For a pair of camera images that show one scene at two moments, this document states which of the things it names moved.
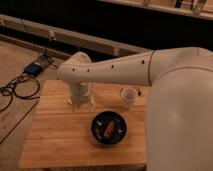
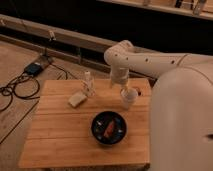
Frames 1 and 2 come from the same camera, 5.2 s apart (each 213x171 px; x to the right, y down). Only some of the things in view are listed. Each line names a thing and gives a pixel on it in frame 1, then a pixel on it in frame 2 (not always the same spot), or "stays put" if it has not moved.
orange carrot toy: [109, 129] stays put
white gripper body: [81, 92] -> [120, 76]
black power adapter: [33, 68] stays put
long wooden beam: [78, 39] stays put
